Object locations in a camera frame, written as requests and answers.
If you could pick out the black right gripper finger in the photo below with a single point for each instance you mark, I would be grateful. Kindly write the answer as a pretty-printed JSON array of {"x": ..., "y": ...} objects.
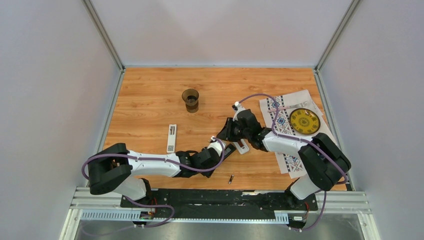
[
  {"x": 224, "y": 134},
  {"x": 229, "y": 126}
]

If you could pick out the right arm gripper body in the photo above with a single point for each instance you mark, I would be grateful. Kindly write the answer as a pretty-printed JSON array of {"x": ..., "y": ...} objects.
[{"x": 238, "y": 133}]

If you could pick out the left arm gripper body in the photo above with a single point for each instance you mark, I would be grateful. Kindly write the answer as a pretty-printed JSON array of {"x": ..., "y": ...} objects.
[{"x": 207, "y": 173}]

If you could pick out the small white remote control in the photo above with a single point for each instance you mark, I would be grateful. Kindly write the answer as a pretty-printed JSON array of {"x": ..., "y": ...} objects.
[{"x": 171, "y": 139}]

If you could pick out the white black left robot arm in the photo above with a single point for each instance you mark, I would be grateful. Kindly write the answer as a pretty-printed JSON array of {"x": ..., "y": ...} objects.
[{"x": 120, "y": 170}]

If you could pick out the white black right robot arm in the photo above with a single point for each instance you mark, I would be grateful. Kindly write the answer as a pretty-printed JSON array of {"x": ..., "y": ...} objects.
[{"x": 325, "y": 164}]

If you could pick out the brown translucent plastic cup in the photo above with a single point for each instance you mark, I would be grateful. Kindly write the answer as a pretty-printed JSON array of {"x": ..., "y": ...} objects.
[{"x": 191, "y": 100}]

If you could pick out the patterned white cloth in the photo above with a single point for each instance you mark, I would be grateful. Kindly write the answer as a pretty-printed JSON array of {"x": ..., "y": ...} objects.
[{"x": 282, "y": 124}]

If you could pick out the yellow patterned plate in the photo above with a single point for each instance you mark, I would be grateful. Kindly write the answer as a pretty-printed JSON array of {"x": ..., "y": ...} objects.
[{"x": 304, "y": 121}]

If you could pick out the metal fork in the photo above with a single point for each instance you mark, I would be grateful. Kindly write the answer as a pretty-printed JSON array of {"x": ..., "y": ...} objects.
[{"x": 299, "y": 105}]

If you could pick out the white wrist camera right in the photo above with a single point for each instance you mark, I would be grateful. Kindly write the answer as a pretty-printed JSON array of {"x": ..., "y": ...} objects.
[{"x": 238, "y": 108}]

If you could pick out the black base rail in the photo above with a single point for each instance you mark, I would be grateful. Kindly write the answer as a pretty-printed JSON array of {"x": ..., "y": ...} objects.
[{"x": 228, "y": 204}]

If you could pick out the aluminium frame rail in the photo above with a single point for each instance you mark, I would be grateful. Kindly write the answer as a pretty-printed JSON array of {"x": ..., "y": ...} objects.
[{"x": 113, "y": 206}]

